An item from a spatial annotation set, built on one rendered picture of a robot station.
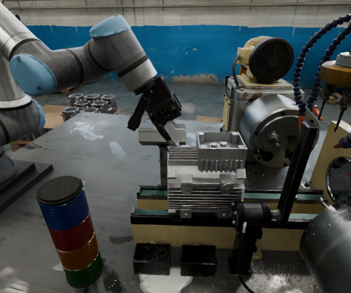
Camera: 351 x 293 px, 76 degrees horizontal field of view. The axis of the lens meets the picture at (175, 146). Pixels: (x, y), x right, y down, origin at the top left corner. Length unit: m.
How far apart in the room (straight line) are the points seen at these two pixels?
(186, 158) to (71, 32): 6.94
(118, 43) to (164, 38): 5.74
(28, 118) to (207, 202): 0.84
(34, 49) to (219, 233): 0.67
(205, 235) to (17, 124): 0.86
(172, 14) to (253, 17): 1.85
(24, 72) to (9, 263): 0.56
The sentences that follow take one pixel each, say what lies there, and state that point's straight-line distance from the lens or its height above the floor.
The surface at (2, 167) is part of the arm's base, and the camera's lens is 1.15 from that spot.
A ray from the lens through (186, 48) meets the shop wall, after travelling 6.21.
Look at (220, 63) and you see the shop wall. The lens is 6.16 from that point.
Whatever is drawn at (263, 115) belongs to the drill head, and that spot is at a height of 1.13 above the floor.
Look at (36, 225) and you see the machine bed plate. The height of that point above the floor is 0.80.
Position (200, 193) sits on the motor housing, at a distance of 0.60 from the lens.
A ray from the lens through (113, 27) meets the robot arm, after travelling 0.59.
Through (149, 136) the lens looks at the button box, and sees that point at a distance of 0.81.
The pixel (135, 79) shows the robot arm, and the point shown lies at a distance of 0.58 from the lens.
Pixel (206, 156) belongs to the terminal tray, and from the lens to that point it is 0.58.
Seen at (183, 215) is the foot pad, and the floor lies 0.97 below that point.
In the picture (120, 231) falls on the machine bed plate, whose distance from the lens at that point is 0.84.
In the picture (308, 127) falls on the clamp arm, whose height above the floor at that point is 1.25.
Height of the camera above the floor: 1.42
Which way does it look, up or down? 29 degrees down
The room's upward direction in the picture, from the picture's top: straight up
